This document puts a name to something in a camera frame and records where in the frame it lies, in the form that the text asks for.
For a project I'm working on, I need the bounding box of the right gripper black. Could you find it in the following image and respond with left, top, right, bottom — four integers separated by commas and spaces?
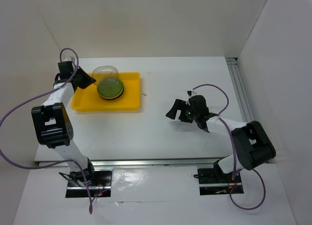
166, 99, 198, 123

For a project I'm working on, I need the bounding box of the clear glass plate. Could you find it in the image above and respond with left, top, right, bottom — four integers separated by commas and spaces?
92, 65, 119, 86
97, 79, 124, 92

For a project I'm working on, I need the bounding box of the black plate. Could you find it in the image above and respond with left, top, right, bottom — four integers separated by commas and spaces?
100, 89, 125, 101

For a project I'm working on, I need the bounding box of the green plate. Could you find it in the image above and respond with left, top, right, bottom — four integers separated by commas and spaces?
97, 89, 123, 98

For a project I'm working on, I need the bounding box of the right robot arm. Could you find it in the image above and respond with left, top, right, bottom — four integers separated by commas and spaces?
166, 95, 276, 182

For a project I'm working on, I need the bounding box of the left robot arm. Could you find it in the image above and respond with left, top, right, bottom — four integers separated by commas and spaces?
31, 61, 96, 185

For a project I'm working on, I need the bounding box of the yellow plastic bin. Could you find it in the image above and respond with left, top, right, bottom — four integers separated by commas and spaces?
71, 72, 141, 112

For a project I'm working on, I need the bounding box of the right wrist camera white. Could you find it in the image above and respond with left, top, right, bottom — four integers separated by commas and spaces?
186, 90, 197, 105

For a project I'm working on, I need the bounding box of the aluminium rail front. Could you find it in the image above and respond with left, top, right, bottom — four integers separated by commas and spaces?
38, 156, 229, 169

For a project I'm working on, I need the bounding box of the aluminium rail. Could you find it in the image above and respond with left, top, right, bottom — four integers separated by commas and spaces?
38, 156, 229, 169
225, 58, 254, 123

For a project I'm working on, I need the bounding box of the aluminium rail right side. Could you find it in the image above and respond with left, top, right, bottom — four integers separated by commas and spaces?
225, 58, 254, 123

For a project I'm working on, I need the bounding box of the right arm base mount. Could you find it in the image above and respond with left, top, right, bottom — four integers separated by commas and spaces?
193, 167, 244, 196

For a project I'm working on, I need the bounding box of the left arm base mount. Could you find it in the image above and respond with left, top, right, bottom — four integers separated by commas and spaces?
59, 170, 113, 198

